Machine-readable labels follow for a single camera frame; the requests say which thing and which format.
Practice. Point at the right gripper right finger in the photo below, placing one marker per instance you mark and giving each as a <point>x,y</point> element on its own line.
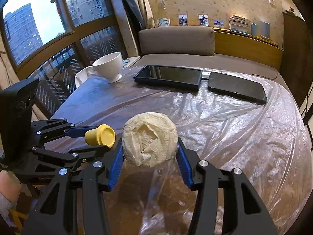
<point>244,212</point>

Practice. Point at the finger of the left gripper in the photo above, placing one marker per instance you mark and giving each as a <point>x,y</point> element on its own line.
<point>79,131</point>
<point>89,153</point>

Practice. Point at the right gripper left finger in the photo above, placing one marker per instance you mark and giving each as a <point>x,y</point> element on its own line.
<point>73,201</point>

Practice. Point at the paper ball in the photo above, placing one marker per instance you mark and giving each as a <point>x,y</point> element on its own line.
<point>149,139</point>

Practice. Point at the clear plastic table cover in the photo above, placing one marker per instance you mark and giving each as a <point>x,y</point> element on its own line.
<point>267,142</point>

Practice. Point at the white teacup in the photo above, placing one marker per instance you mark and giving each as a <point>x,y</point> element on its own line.
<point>109,67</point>

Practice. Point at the black tablet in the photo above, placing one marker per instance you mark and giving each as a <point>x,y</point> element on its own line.
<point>170,76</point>

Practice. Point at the grey sofa cushion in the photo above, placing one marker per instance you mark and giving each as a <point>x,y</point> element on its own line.
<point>191,40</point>

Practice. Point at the dark wooden cabinet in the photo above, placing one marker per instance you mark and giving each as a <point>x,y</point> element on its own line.
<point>296,64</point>

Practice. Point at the beige curtain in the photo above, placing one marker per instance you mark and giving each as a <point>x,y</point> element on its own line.
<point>146,11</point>

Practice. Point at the wooden shelf ledge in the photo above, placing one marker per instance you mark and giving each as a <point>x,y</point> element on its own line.
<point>248,47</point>

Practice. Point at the grey cylinder speaker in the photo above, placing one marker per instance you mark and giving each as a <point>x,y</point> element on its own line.
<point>265,30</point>

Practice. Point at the light blue cup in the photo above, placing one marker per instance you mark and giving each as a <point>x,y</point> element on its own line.
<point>254,29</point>

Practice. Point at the stack of books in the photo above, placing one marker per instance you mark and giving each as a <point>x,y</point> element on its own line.
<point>239,24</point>

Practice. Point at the photo on wall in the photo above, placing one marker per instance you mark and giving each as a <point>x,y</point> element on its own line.
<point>163,22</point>
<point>183,19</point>
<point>204,20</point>
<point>218,23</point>

